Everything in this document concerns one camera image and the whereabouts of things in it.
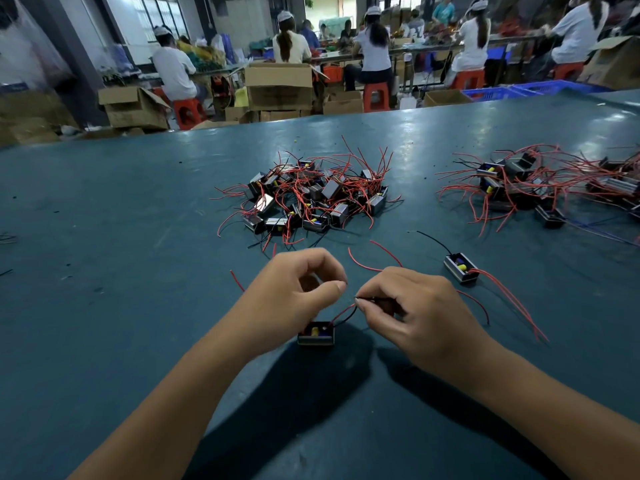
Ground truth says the person's right hand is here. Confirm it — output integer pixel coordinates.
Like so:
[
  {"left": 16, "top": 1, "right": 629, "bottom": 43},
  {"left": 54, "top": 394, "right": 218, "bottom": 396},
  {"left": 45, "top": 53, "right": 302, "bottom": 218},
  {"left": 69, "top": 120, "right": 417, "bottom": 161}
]
[{"left": 355, "top": 267, "right": 496, "bottom": 381}]

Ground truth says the large closed cardboard box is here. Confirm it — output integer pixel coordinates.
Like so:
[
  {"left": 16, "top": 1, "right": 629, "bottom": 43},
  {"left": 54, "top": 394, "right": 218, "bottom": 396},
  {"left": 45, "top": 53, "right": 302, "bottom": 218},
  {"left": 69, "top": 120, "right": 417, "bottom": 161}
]
[{"left": 245, "top": 63, "right": 314, "bottom": 111}]

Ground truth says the loose black wire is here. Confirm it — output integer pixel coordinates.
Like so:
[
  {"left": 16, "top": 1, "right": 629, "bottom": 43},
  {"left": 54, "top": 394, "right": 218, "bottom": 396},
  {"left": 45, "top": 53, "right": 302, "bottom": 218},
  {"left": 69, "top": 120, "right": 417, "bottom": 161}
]
[{"left": 0, "top": 231, "right": 17, "bottom": 276}]

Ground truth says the person's left forearm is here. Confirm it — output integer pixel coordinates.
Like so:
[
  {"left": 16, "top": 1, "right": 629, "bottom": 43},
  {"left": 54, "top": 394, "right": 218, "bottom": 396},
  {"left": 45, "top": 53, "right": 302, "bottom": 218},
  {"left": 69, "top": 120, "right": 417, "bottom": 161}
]
[{"left": 70, "top": 335, "right": 261, "bottom": 480}]

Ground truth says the person's left hand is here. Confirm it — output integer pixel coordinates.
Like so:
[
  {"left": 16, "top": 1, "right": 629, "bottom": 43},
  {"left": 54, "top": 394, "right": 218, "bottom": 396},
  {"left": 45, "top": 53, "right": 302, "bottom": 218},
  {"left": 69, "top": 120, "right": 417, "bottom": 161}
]
[{"left": 225, "top": 247, "right": 349, "bottom": 358}]

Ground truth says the person's right forearm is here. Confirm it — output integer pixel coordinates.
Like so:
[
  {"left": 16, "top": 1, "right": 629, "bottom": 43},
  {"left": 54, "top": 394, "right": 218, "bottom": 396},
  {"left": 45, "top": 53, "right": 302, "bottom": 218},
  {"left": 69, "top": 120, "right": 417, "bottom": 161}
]
[{"left": 468, "top": 339, "right": 640, "bottom": 480}]

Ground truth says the central pile of wired modules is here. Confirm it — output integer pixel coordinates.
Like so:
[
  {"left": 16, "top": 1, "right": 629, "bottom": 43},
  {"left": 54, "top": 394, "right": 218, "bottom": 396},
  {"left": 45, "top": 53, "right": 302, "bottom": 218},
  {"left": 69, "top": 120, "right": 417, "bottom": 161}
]
[{"left": 215, "top": 139, "right": 403, "bottom": 258}]

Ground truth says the shallow cardboard box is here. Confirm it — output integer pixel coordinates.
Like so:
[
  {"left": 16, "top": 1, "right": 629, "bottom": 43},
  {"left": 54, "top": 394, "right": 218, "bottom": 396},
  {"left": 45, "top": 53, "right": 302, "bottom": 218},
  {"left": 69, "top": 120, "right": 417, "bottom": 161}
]
[{"left": 423, "top": 89, "right": 473, "bottom": 107}]

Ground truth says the low cardboard box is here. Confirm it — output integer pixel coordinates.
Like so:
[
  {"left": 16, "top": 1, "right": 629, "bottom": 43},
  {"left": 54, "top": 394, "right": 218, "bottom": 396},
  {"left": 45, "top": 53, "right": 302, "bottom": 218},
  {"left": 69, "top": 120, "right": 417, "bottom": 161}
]
[{"left": 323, "top": 89, "right": 364, "bottom": 116}]

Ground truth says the open cardboard box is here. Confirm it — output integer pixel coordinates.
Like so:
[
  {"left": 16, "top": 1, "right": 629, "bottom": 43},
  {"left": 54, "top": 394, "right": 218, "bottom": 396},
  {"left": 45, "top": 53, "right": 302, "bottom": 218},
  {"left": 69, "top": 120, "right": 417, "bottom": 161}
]
[{"left": 98, "top": 85, "right": 171, "bottom": 131}]

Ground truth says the blue plastic crate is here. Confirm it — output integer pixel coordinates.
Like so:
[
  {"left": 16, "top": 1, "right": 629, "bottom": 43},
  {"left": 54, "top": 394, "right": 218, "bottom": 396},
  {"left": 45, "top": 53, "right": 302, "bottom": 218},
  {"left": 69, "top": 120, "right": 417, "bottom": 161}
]
[
  {"left": 463, "top": 87, "right": 529, "bottom": 101},
  {"left": 510, "top": 79, "right": 607, "bottom": 96}
]

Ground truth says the tilted cardboard box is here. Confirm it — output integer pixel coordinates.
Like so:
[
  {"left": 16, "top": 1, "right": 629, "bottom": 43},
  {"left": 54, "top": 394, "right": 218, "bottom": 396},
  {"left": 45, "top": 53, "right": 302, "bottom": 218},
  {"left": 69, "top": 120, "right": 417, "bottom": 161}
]
[{"left": 580, "top": 37, "right": 640, "bottom": 91}]

